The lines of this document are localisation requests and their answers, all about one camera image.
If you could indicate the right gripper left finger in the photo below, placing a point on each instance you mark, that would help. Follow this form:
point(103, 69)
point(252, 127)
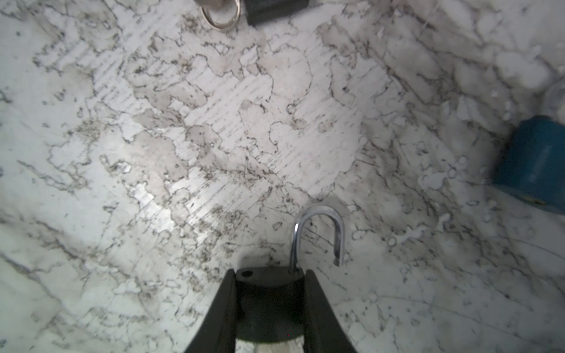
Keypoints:
point(217, 332)

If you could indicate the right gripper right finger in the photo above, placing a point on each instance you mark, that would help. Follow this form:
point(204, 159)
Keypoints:
point(322, 331)

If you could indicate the small black padlock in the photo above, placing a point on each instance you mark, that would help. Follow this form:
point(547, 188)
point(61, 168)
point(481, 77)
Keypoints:
point(271, 299)
point(261, 11)

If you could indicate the blue padlock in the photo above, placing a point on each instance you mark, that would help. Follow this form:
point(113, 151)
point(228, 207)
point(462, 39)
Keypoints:
point(531, 168)

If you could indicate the small silver key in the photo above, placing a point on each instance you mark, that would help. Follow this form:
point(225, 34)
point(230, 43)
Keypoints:
point(220, 15)

